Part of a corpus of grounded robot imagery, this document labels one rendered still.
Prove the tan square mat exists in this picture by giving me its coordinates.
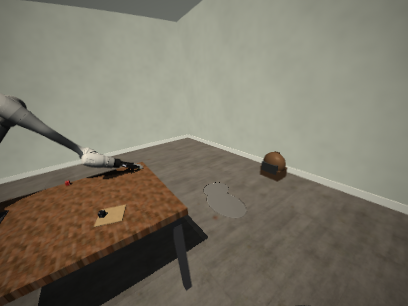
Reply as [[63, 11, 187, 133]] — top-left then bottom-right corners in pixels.
[[94, 205, 126, 227]]

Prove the black die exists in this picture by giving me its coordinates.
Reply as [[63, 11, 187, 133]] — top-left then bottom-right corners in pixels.
[[98, 210, 106, 218]]

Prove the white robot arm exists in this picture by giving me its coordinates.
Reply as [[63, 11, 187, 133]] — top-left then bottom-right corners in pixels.
[[0, 93, 115, 168]]

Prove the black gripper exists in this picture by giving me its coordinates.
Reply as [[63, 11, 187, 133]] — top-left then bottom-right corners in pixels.
[[113, 158, 143, 169]]

